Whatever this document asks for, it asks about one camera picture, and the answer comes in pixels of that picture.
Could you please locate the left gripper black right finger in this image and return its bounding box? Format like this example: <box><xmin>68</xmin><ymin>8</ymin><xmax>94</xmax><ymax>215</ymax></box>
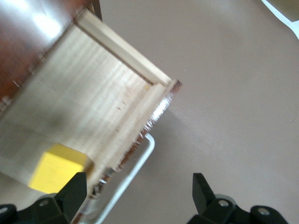
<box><xmin>186</xmin><ymin>173</ymin><xmax>290</xmax><ymax>224</ymax></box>

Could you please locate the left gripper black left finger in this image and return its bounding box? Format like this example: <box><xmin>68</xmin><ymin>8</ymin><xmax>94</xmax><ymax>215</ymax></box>
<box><xmin>30</xmin><ymin>172</ymin><xmax>88</xmax><ymax>224</ymax></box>

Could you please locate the yellow wooden block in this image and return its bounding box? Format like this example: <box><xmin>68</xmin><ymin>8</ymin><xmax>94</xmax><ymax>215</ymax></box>
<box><xmin>27</xmin><ymin>143</ymin><xmax>94</xmax><ymax>194</ymax></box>

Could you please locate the wooden drawer with white handle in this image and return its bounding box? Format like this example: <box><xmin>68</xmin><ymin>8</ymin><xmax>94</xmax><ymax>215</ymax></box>
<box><xmin>0</xmin><ymin>7</ymin><xmax>183</xmax><ymax>224</ymax></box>

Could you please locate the brown table cloth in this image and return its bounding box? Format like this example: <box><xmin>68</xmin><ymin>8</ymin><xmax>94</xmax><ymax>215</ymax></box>
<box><xmin>93</xmin><ymin>0</ymin><xmax>299</xmax><ymax>224</ymax></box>

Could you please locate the dark brown wooden cabinet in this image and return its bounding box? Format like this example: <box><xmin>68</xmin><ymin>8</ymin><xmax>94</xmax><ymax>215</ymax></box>
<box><xmin>0</xmin><ymin>0</ymin><xmax>103</xmax><ymax>112</ymax></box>

